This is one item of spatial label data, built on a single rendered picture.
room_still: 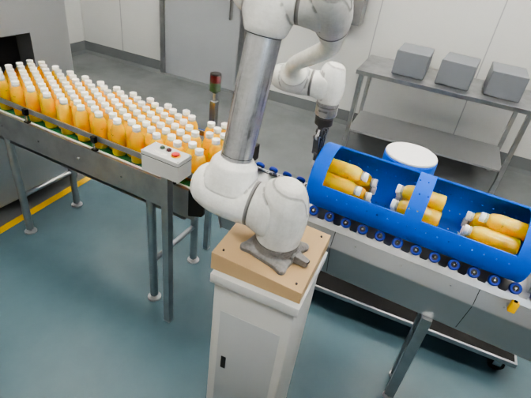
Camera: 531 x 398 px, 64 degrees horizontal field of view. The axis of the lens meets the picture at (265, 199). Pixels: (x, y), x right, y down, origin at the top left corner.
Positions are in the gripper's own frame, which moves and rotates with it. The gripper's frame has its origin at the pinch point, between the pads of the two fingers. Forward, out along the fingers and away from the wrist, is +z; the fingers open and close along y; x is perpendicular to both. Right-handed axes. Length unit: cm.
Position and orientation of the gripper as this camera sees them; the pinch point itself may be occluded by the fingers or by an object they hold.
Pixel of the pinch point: (315, 159)
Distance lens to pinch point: 184.5
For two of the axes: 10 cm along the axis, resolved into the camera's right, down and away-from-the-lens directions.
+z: -1.2, 8.2, 5.6
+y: -4.6, 4.5, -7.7
